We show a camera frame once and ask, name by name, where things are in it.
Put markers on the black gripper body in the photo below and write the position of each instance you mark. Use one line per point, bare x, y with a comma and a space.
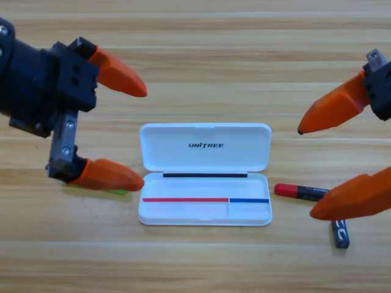
73, 82
380, 88

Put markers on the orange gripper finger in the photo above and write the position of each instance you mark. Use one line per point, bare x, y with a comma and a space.
354, 198
110, 177
333, 110
119, 76

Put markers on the green highlighter pen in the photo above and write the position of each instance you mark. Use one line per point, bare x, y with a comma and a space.
117, 192

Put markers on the black eraser with white print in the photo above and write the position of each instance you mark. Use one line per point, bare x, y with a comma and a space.
341, 235

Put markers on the red and black marker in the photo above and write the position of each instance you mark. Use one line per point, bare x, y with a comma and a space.
287, 190

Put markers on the white Unitree pencil case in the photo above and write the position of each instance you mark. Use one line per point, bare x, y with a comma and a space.
201, 152

